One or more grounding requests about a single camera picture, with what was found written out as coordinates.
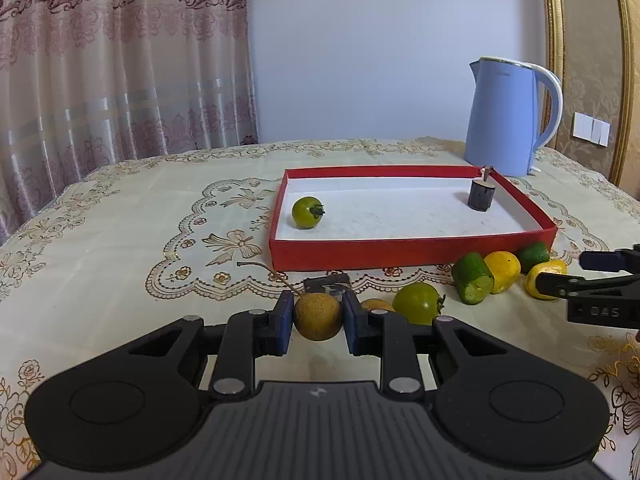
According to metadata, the white wall switch panel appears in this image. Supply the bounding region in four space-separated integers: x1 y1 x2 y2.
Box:
571 111 611 147

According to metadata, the gold framed wall panel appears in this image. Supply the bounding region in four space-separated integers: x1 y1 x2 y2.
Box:
539 0 640 188

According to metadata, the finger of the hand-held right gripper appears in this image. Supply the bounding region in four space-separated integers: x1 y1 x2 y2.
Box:
537 272 640 302
580 244 640 273

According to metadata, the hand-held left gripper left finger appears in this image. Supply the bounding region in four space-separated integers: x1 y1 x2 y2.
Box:
120 291 296 401

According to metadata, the red shallow box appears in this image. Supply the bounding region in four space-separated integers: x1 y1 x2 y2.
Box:
269 164 558 272

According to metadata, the round brown longan with stem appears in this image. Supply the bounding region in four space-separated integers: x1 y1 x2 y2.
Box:
237 260 345 342

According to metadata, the blue electric kettle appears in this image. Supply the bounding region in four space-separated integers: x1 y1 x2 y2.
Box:
464 56 564 177

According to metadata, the rounded green fruit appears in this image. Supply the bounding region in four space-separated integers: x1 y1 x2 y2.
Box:
515 241 552 274

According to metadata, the small green tomato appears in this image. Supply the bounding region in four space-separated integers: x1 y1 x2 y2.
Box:
291 196 326 230

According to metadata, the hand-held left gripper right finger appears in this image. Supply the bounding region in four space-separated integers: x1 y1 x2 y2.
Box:
342 291 506 401

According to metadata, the yellow round fruit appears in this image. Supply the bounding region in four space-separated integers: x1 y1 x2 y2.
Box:
482 251 522 295

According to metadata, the large green tomato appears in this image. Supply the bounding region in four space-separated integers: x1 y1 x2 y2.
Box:
391 282 447 326

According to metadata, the dark sugarcane piece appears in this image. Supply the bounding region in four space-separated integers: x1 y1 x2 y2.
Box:
467 165 496 211
304 275 351 301

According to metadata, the yellow pepper piece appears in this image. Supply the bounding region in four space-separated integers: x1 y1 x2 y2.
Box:
525 259 568 301

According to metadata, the pink patterned curtain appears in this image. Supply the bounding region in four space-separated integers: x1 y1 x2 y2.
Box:
0 0 261 246

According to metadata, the green cucumber piece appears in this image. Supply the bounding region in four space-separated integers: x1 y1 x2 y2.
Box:
451 252 495 306

